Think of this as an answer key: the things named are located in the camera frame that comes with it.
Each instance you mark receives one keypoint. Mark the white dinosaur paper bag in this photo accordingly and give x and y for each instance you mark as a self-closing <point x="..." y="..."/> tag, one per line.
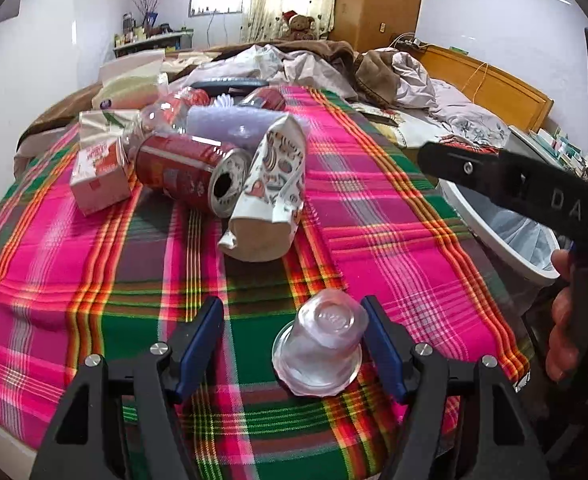
<point x="96" y="126"/>

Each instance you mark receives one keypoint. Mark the wooden wardrobe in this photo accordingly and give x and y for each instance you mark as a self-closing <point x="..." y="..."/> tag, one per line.
<point x="370" y="24"/>

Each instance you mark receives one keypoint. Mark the black smartphone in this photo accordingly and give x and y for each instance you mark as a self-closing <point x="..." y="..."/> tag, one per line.
<point x="380" y="119"/>

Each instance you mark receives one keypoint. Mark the person's right hand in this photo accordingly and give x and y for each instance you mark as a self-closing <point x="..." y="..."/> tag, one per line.
<point x="563" y="355"/>

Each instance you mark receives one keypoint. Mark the wooden headboard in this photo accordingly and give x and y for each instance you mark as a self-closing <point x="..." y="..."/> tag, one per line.
<point x="517" y="103"/>

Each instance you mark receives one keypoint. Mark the brown teddy bear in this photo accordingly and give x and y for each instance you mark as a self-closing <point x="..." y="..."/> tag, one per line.
<point x="297" y="27"/>

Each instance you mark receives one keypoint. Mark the grey nightstand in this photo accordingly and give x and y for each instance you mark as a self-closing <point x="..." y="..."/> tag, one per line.
<point x="554" y="150"/>

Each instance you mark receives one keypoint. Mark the wall shelf with items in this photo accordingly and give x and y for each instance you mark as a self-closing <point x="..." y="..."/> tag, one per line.
<point x="134" y="38"/>

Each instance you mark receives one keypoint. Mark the light pink duvet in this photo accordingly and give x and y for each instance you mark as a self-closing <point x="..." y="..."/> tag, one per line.
<point x="384" y="78"/>

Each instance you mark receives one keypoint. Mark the patterned crushed paper cup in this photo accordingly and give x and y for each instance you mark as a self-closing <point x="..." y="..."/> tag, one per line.
<point x="266" y="216"/>

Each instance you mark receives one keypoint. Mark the pink green plaid cloth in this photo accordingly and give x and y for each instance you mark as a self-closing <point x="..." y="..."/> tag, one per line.
<point x="117" y="281"/>

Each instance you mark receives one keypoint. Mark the dark blue glasses case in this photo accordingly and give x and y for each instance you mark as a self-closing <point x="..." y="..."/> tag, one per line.
<point x="233" y="86"/>

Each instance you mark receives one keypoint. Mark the floral bed sheet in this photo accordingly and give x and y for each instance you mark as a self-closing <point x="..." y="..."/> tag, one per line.
<point x="417" y="127"/>

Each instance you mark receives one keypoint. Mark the clear plastic cup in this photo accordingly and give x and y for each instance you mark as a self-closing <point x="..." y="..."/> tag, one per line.
<point x="319" y="353"/>

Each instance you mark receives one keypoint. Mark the tissue pack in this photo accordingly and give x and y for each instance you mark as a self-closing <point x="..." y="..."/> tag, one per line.
<point x="132" y="82"/>

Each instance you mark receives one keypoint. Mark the small red drink can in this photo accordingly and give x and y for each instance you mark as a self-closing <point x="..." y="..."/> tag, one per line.
<point x="265" y="98"/>

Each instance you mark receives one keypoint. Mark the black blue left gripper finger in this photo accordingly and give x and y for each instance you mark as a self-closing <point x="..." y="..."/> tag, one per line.
<point x="87" y="436"/>

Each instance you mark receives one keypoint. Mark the white foam net piece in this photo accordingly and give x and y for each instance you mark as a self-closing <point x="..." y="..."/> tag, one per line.
<point x="223" y="101"/>

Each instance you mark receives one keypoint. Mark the white trash bin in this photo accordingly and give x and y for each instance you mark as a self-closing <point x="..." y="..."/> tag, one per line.
<point x="521" y="243"/>

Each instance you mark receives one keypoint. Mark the large red drink can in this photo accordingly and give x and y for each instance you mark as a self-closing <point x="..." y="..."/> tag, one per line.
<point x="204" y="174"/>

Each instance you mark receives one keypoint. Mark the clear cola plastic bottle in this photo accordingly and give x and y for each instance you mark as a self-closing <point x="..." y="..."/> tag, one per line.
<point x="168" y="115"/>

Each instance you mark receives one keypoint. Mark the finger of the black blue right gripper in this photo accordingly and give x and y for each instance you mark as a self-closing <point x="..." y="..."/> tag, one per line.
<point x="463" y="419"/>

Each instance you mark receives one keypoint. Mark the strawberry milk carton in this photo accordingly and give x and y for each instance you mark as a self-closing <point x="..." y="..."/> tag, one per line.
<point x="100" y="178"/>

